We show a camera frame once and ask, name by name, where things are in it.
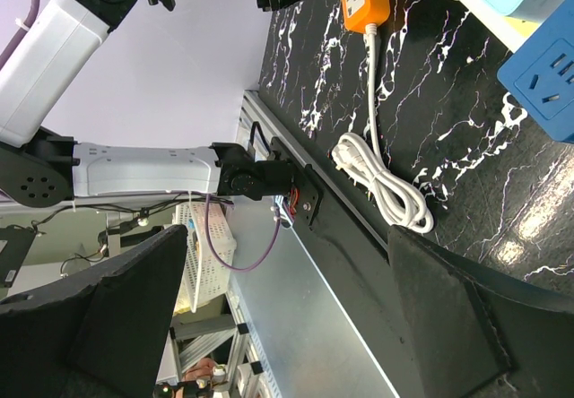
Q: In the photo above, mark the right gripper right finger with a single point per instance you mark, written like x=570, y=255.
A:
x=471, y=326

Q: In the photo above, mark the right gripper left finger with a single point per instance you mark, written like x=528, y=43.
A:
x=100, y=332

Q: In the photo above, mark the blue cube socket adapter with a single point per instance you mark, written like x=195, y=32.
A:
x=540, y=74

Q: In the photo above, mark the white perforated basket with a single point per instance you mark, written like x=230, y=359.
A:
x=209, y=240

